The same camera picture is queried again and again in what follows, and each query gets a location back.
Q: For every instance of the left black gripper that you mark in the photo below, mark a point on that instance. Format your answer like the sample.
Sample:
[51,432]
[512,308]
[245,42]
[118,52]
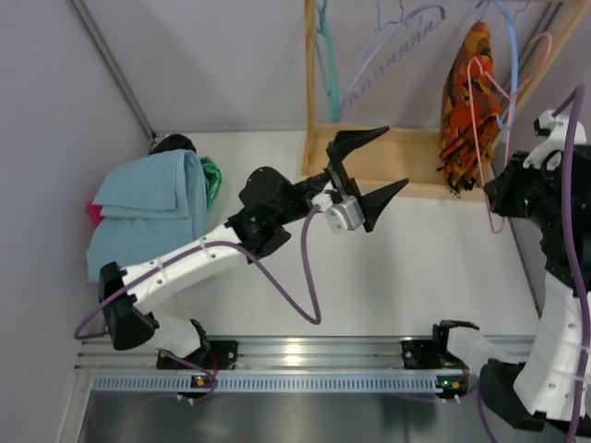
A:
[343,179]

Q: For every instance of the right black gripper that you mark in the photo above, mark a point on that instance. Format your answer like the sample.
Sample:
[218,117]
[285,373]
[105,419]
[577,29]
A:
[500,190]

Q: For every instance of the lilac hanger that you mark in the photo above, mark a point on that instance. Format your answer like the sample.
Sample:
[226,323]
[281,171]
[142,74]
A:
[402,43]

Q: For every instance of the black trousers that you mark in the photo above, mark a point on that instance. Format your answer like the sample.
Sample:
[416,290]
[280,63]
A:
[173,142]

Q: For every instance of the light blue trousers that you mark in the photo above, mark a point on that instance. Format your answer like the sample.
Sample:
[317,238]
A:
[150,207]

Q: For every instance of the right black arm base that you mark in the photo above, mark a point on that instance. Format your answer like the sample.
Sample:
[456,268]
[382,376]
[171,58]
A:
[423,354]

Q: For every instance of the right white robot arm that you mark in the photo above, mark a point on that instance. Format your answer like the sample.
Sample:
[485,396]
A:
[550,387]

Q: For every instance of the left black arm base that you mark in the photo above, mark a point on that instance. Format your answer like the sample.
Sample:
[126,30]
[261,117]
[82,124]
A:
[221,356]

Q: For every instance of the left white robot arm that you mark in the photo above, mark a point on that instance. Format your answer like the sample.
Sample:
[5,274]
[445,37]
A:
[131,295]

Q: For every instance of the orange patterned trousers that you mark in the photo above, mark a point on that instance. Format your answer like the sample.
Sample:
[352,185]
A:
[470,106]

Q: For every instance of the teal hanger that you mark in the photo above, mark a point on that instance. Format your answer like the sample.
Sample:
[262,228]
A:
[325,54]

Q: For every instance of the light blue hanger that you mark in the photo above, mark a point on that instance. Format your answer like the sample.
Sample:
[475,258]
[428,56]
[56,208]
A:
[382,33]

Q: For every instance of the wooden clothes rack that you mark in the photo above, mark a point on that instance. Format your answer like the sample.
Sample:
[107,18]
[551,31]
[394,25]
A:
[411,153]

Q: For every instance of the green garment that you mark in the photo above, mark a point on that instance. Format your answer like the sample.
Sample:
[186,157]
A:
[213,180]

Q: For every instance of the pink garment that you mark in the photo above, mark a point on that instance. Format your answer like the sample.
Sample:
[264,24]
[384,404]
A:
[95,213]

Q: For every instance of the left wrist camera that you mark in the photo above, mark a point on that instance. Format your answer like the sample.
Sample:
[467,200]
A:
[342,217]

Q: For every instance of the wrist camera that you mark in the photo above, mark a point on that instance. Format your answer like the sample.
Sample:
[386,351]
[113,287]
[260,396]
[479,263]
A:
[342,217]
[549,134]

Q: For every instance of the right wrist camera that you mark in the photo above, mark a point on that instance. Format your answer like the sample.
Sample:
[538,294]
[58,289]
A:
[549,134]

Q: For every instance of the aluminium mounting rail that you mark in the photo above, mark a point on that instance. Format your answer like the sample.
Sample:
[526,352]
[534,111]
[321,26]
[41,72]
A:
[265,354]

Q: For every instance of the slotted cable duct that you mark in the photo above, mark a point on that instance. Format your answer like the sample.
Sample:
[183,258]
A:
[406,383]

